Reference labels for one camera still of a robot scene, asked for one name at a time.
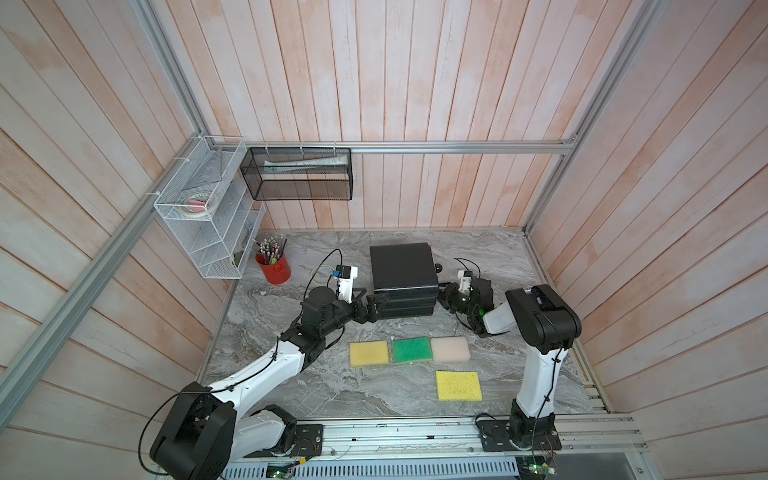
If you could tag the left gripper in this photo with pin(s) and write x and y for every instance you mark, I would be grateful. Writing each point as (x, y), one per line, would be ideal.
(372, 314)

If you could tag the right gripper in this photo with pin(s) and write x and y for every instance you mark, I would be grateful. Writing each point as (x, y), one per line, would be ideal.
(446, 296)

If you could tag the black drawer cabinet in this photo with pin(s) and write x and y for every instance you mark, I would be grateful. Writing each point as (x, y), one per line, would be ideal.
(407, 274)

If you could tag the dull yellow sponge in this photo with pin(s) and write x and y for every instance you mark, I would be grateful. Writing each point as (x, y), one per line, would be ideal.
(362, 354)

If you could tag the beige sponge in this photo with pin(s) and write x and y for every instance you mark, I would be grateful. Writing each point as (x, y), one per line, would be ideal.
(450, 349)

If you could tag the green yellow sponge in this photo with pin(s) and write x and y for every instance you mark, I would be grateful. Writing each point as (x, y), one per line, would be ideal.
(412, 350)

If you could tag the bright yellow sponge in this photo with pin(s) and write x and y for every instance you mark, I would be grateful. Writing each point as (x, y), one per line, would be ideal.
(458, 386)

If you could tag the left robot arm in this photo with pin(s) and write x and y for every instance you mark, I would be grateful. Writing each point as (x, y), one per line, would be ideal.
(207, 427)

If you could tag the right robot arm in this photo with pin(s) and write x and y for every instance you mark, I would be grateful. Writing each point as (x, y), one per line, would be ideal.
(549, 328)

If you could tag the red pen cup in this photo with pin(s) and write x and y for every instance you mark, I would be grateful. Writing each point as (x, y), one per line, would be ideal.
(275, 270)

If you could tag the pens in cup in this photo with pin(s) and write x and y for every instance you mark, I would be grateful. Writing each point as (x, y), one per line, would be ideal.
(270, 250)

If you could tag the black mesh basket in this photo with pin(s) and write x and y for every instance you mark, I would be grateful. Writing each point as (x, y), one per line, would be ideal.
(298, 173)

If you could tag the tape roll in shelf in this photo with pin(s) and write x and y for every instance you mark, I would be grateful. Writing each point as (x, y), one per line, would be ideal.
(198, 205)

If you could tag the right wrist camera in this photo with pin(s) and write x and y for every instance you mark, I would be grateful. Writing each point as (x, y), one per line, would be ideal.
(465, 278)

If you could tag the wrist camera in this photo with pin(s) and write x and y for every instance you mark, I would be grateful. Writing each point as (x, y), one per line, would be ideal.
(465, 278)
(345, 276)

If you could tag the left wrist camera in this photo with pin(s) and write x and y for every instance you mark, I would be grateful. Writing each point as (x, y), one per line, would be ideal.
(345, 276)

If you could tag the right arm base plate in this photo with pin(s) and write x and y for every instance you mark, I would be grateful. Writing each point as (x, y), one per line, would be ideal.
(514, 435)

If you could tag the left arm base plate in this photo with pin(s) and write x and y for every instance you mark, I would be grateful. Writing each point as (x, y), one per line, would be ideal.
(304, 440)

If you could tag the white wire shelf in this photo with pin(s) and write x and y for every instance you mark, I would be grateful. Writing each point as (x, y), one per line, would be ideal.
(218, 245)

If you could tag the aluminium frame crossbar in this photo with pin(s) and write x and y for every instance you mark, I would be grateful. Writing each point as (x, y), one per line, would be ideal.
(556, 147)

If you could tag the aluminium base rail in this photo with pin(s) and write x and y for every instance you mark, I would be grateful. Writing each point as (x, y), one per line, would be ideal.
(409, 446)

